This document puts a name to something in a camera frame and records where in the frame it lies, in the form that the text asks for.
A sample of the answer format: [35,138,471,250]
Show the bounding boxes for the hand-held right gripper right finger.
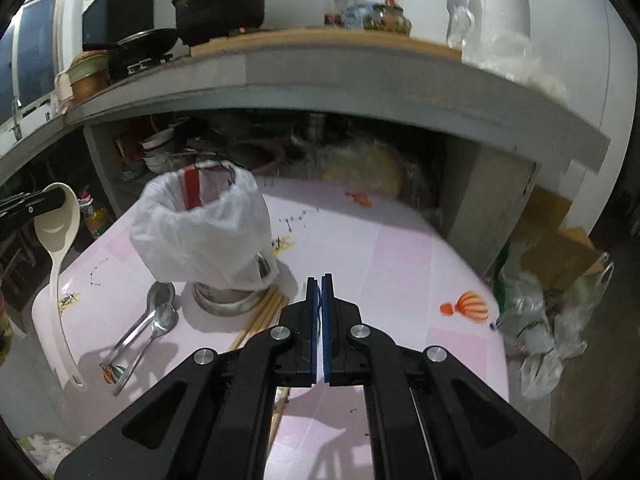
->
[322,274,583,480]

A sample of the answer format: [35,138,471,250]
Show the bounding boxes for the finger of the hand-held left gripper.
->
[0,215,37,233]
[0,191,67,217]

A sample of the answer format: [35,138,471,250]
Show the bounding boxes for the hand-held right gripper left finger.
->
[54,276,321,480]

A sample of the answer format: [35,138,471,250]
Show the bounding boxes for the cream plastic ladle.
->
[33,182,88,392]

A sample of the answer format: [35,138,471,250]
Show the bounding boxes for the bundle of chopsticks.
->
[227,284,292,441]

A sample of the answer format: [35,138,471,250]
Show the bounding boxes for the steel utensil holder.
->
[192,252,281,317]

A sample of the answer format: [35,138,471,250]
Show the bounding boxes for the small steel spoon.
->
[111,303,180,397]

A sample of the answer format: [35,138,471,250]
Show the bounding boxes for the large steel spoon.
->
[99,281,178,372]

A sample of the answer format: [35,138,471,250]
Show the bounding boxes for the cooking oil bottle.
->
[77,192,111,241]

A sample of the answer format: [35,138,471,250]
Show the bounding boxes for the white jug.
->
[54,71,73,113]

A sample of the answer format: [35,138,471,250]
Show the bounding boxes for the brown and green pot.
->
[67,50,111,102]

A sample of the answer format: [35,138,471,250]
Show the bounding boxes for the stack of white bowls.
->
[140,127,177,176]

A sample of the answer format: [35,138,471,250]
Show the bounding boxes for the window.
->
[0,0,62,126]

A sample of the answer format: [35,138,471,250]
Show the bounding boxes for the white plastic bag liner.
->
[130,160,273,292]

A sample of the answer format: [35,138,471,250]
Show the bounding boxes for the yellow plastic bag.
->
[320,140,403,196]

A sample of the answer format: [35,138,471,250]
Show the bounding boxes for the black frying pan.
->
[82,27,180,58]

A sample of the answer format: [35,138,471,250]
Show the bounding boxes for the pile of plastic bags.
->
[492,245,616,401]

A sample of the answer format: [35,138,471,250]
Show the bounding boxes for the black box appliance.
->
[82,0,155,51]

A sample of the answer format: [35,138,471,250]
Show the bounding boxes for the cardboard box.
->
[510,185,608,301]

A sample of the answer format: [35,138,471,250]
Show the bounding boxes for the black cooking pot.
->
[172,0,275,46]

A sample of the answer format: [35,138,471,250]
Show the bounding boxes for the wooden cutting board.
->
[190,27,463,61]

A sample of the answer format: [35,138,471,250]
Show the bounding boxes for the glass jar of pickles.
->
[362,4,412,36]

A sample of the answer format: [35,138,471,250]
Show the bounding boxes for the blue seasoning packet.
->
[345,2,386,31]

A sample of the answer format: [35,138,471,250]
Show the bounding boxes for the clear plastic bags on counter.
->
[446,5,571,102]

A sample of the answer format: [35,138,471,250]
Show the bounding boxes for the white kitchen appliance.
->
[447,0,532,48]

